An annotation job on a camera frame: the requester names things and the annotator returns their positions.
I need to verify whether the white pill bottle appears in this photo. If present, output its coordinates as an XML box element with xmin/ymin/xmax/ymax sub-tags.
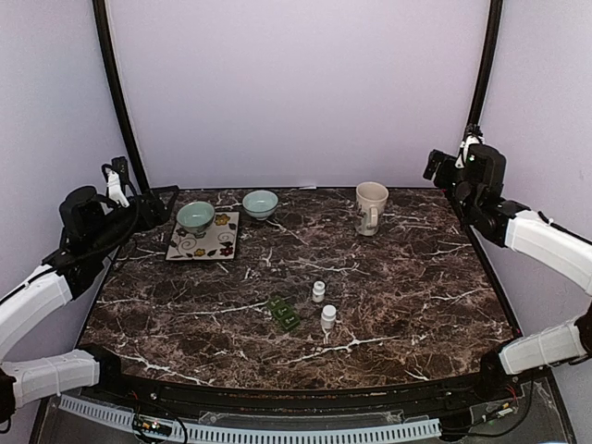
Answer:
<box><xmin>312</xmin><ymin>280</ymin><xmax>326</xmax><ymax>302</ymax></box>
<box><xmin>320</xmin><ymin>304</ymin><xmax>337</xmax><ymax>330</ymax></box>

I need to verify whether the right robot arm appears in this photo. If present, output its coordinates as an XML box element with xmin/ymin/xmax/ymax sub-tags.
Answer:
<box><xmin>424</xmin><ymin>143</ymin><xmax>591</xmax><ymax>401</ymax></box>

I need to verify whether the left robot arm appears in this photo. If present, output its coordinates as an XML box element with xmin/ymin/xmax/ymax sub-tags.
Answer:
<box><xmin>1</xmin><ymin>186</ymin><xmax>179</xmax><ymax>433</ymax></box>

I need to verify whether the left teal ceramic bowl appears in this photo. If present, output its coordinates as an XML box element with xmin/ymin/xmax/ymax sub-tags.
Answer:
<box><xmin>176</xmin><ymin>201</ymin><xmax>216</xmax><ymax>239</ymax></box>

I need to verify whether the teal ceramic bowl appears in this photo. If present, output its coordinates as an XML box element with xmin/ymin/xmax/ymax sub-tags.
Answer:
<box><xmin>176</xmin><ymin>201</ymin><xmax>216</xmax><ymax>239</ymax></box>
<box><xmin>242</xmin><ymin>190</ymin><xmax>278</xmax><ymax>220</ymax></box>

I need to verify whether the square floral ceramic plate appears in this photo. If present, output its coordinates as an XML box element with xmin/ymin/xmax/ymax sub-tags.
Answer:
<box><xmin>165</xmin><ymin>212</ymin><xmax>240</xmax><ymax>262</ymax></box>

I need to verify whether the cream coral-print mug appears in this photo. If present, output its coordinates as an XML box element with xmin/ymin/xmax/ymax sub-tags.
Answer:
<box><xmin>356</xmin><ymin>181</ymin><xmax>389</xmax><ymax>237</ymax></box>

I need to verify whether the right teal ceramic bowl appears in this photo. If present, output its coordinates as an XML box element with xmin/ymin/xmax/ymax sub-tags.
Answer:
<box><xmin>242</xmin><ymin>190</ymin><xmax>278</xmax><ymax>220</ymax></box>

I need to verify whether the small green circuit board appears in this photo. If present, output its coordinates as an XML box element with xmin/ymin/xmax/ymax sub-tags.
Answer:
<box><xmin>131</xmin><ymin>415</ymin><xmax>172</xmax><ymax>437</ymax></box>

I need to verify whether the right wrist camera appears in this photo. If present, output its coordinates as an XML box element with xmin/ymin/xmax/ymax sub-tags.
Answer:
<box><xmin>455</xmin><ymin>123</ymin><xmax>484</xmax><ymax>169</ymax></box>

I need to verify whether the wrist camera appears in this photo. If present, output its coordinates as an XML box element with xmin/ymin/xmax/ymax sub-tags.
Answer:
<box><xmin>101</xmin><ymin>156</ymin><xmax>130</xmax><ymax>208</ymax></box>
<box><xmin>455</xmin><ymin>123</ymin><xmax>484</xmax><ymax>169</ymax></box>

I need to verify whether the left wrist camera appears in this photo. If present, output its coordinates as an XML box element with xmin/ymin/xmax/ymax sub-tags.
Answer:
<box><xmin>101</xmin><ymin>156</ymin><xmax>130</xmax><ymax>208</ymax></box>

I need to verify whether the right black frame post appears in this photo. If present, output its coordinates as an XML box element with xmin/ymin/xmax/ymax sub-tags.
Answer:
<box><xmin>463</xmin><ymin>0</ymin><xmax>503</xmax><ymax>137</ymax></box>

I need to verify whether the black frame post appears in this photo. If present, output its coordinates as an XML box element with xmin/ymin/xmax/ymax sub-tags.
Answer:
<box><xmin>92</xmin><ymin>0</ymin><xmax>150</xmax><ymax>192</ymax></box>
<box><xmin>463</xmin><ymin>0</ymin><xmax>503</xmax><ymax>137</ymax></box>

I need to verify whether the left black frame post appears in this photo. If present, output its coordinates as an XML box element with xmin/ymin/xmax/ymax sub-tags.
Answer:
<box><xmin>92</xmin><ymin>0</ymin><xmax>150</xmax><ymax>192</ymax></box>

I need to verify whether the black front table rail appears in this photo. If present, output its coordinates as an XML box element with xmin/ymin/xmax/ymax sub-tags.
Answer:
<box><xmin>81</xmin><ymin>344</ymin><xmax>512</xmax><ymax>415</ymax></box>

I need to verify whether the white slotted cable duct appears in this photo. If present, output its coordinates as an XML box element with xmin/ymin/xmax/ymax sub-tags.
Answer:
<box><xmin>58</xmin><ymin>395</ymin><xmax>441</xmax><ymax>443</ymax></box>

